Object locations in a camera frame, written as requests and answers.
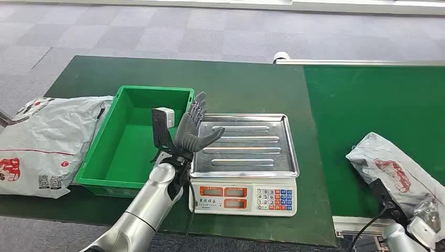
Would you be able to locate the white electronic scale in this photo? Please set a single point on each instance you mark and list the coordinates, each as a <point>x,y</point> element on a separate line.
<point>215,208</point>

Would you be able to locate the steel scale tray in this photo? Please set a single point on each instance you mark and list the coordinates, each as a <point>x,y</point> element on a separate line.
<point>243,121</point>

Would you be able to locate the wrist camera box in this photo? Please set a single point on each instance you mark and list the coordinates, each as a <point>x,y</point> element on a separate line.
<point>382,191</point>
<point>160,125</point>

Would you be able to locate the aluminium conveyor frame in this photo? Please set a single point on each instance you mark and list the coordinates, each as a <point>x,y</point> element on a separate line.
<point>347,62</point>

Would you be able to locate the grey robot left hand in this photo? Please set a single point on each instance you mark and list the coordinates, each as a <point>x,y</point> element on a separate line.
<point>187,135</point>

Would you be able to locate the green conveyor belt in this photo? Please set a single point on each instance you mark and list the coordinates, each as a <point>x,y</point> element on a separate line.
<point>365,104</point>

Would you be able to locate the large grey courier bag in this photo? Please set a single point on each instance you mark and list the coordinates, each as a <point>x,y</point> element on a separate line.
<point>45,139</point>

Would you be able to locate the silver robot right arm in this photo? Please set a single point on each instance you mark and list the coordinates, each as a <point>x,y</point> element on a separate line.
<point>399,240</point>

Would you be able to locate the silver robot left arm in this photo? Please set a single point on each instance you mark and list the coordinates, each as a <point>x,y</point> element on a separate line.
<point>153,198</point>

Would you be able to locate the grey parcel bag red print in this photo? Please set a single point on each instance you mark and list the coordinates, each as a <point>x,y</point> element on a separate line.
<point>382,156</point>

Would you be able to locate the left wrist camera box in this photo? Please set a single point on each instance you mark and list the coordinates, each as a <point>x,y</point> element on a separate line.
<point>160,125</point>

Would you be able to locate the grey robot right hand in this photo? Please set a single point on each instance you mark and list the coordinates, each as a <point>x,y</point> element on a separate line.
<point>428,212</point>

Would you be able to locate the green plastic crate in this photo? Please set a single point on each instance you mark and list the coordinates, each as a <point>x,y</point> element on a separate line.
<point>132,139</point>

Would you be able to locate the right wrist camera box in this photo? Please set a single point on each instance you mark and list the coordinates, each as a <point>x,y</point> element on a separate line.
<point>382,191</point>

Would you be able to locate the dark green table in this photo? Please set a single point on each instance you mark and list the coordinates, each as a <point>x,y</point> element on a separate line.
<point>226,83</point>

